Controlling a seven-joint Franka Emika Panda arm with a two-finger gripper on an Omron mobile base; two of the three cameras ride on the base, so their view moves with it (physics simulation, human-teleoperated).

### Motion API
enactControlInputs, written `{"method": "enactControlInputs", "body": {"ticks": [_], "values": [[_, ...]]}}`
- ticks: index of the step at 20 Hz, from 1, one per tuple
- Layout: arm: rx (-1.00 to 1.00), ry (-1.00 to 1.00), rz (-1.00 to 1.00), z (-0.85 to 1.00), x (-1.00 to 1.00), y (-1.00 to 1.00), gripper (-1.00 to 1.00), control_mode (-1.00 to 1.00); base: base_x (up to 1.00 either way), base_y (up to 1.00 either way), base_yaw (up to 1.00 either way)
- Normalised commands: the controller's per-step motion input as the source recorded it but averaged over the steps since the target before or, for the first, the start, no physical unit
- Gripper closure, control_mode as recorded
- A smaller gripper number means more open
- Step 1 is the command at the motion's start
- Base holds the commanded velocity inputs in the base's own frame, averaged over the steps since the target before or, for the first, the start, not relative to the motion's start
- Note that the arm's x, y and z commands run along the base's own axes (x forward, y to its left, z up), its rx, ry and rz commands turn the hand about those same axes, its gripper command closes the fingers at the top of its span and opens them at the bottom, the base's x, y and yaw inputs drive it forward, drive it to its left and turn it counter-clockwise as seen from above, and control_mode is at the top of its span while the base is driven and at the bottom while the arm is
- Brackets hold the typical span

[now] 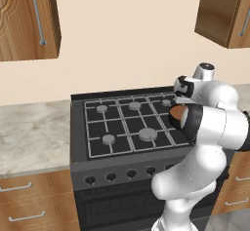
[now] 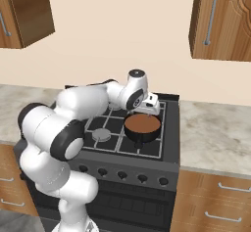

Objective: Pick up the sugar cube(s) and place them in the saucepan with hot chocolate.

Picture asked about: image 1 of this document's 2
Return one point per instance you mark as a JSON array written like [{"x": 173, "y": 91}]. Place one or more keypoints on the black stove knob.
[
  {"x": 111, "y": 176},
  {"x": 169, "y": 167},
  {"x": 150, "y": 170},
  {"x": 131, "y": 173},
  {"x": 90, "y": 180}
]

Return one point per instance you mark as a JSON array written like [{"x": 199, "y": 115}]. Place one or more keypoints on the carved wooden cupboard door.
[{"x": 19, "y": 23}]

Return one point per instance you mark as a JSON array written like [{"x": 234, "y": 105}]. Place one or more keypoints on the wooden drawer front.
[
  {"x": 234, "y": 194},
  {"x": 55, "y": 215},
  {"x": 242, "y": 166},
  {"x": 42, "y": 184}
]

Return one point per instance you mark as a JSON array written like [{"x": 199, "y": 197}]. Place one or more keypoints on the black oven door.
[{"x": 114, "y": 209}]

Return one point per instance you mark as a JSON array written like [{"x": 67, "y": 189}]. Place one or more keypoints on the plain wooden wall cupboard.
[{"x": 221, "y": 17}]

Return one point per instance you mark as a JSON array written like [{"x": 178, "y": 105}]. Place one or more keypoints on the black gas stove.
[{"x": 127, "y": 127}]

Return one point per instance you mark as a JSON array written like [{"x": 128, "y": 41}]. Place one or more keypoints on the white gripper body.
[{"x": 178, "y": 86}]

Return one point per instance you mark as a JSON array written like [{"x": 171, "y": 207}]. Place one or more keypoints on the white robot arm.
[{"x": 201, "y": 163}]

